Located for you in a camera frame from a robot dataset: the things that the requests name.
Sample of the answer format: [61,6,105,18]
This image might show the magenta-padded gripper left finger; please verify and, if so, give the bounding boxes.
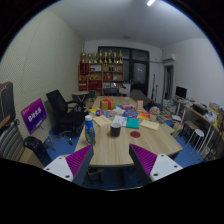
[43,144,95,187]

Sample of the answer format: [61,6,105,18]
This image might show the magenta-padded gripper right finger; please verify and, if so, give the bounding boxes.
[128,143,184,186]

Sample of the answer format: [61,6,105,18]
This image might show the blue drink bottle white cap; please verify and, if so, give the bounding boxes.
[83,114,97,146]

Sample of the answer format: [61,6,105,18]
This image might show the black bag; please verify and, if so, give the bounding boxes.
[23,135,53,167]

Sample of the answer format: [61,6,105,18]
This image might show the flat round red coaster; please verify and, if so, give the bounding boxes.
[129,130,142,139]

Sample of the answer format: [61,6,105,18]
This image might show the tan book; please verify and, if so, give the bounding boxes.
[92,114,112,128]
[139,119,161,131]

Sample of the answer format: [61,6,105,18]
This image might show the white round stool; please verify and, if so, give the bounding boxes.
[185,128,205,149]

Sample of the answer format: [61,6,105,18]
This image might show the striped chair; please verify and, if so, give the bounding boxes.
[0,121,26,163]

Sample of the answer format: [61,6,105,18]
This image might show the black office chair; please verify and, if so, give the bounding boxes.
[45,89,88,138]

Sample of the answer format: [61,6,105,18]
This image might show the teal book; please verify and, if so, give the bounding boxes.
[125,117,141,130]

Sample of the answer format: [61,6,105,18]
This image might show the red and orange book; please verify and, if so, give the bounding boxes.
[136,110,152,121]

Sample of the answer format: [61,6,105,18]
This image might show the pink flowers in white pot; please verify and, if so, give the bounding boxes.
[148,105,162,122]

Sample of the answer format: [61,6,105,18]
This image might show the purple sign board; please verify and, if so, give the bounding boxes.
[20,97,48,135]

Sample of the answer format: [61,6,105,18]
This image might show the black mug white inside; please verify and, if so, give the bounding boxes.
[109,121,122,138]

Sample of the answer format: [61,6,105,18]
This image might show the blue booklet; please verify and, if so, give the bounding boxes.
[122,109,139,119]

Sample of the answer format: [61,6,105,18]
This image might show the cluttered wooden side desk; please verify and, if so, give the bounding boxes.
[171,96,224,158]

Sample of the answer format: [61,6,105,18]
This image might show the small tan carton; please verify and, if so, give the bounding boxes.
[135,99,144,112]

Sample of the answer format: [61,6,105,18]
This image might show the pink flat box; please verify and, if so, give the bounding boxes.
[120,103,136,111]

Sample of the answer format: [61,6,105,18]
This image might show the blue colourful brochure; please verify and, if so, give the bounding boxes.
[95,109,116,118]

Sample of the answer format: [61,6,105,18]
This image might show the grey chair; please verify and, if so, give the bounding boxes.
[129,89,150,107]

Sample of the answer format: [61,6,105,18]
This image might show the small round white table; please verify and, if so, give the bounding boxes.
[71,90,90,104]

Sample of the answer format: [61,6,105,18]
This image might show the black computer monitor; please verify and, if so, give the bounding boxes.
[175,85,188,100]

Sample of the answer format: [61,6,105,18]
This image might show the black tripod stand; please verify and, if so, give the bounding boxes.
[151,73,159,103]

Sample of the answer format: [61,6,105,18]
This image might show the gold gift box red ribbon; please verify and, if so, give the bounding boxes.
[99,96,118,111]

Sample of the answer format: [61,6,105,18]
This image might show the dark glass door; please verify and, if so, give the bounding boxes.
[98,46,150,96]

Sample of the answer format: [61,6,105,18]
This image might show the wooden shelf unit with trophies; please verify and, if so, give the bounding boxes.
[77,49,125,96]

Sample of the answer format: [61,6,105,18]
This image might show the white wall air conditioner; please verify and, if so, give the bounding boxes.
[161,53,177,63]

